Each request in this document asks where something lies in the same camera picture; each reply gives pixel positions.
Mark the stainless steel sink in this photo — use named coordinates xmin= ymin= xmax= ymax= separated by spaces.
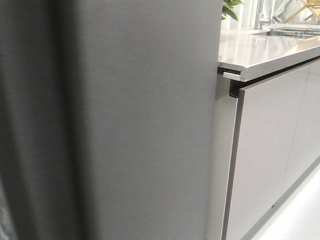
xmin=253 ymin=27 xmax=320 ymax=39

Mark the green potted plant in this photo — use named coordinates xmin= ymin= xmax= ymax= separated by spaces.
xmin=221 ymin=0 xmax=244 ymax=21

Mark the silver sink faucet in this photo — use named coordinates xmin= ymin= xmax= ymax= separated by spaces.
xmin=253 ymin=0 xmax=271 ymax=30

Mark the wooden dish rack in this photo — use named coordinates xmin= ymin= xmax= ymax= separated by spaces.
xmin=284 ymin=0 xmax=320 ymax=24

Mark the dark grey fridge body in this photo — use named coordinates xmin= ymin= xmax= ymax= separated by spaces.
xmin=74 ymin=0 xmax=222 ymax=240

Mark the grey kitchen counter cabinet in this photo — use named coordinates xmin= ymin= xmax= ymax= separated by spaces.
xmin=205 ymin=21 xmax=320 ymax=240

